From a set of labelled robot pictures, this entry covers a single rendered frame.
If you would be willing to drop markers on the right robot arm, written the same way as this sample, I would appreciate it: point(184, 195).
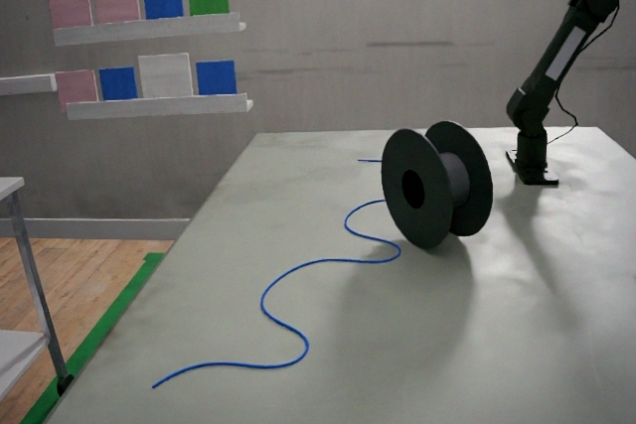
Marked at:
point(528, 106)

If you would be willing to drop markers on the black cable reel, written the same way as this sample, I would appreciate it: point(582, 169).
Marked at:
point(427, 199)

